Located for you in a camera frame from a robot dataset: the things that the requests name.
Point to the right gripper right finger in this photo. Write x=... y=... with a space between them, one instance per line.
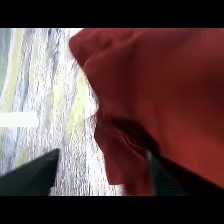
x=165 y=178

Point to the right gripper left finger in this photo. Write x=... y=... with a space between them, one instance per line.
x=31 y=178

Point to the red garment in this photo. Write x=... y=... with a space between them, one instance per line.
x=160 y=83

